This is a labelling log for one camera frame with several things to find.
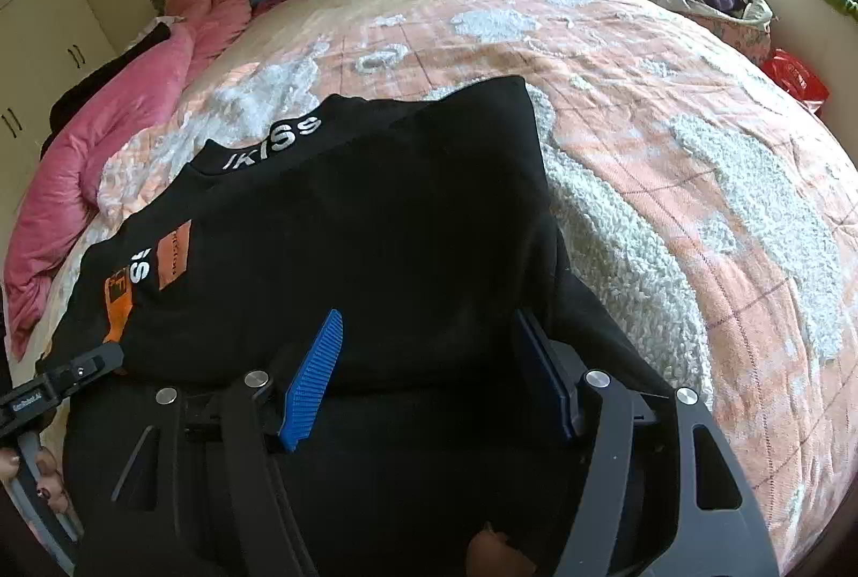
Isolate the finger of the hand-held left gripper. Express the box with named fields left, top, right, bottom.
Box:
left=63, top=342, right=126, bottom=394

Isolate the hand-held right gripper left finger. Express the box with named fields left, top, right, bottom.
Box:
left=73, top=309, right=344, bottom=577

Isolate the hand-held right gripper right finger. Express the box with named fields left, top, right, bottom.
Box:
left=513, top=309, right=782, bottom=577

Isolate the black shirt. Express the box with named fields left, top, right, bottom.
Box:
left=50, top=76, right=678, bottom=577

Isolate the person's left hand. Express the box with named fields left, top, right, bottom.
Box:
left=0, top=446, right=69, bottom=514

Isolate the person's right hand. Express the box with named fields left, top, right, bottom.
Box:
left=465, top=522, right=537, bottom=577

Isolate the pink quilt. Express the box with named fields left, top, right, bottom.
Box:
left=3, top=0, right=252, bottom=353

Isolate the peach patterned blanket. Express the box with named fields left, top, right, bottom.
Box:
left=13, top=0, right=858, bottom=551

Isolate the white wardrobe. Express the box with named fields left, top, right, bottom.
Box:
left=0, top=0, right=115, bottom=256

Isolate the red plastic bag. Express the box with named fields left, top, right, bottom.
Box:
left=760, top=49, right=831, bottom=112

